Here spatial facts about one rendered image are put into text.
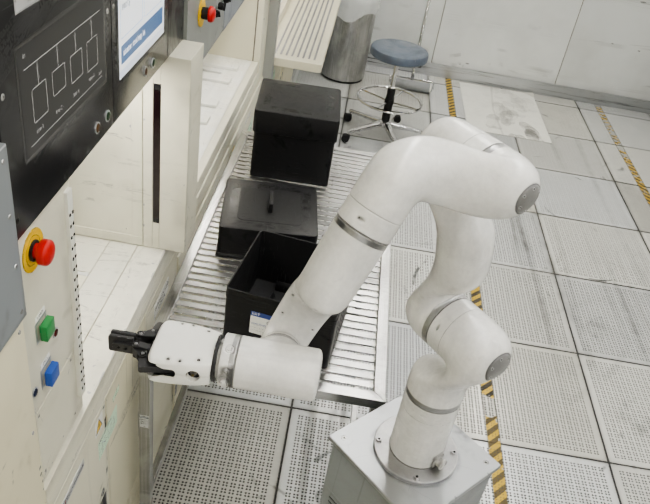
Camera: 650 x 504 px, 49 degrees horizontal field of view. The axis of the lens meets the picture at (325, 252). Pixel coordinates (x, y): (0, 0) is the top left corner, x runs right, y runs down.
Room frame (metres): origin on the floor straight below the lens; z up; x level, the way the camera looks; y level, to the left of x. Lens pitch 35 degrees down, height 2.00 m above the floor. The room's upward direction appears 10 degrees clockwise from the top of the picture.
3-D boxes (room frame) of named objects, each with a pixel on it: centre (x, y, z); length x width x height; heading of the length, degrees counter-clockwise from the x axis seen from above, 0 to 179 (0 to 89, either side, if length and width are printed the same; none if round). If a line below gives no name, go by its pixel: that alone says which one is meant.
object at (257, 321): (1.45, 0.06, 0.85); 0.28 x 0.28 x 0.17; 82
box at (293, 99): (2.32, 0.18, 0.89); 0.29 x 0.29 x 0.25; 4
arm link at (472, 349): (1.06, -0.30, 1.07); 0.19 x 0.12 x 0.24; 40
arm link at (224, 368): (0.82, 0.12, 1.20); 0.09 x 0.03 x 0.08; 0
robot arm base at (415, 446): (1.09, -0.28, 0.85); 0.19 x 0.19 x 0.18
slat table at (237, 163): (1.87, 0.10, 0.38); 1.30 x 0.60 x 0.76; 0
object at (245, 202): (1.84, 0.19, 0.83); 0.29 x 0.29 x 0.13; 7
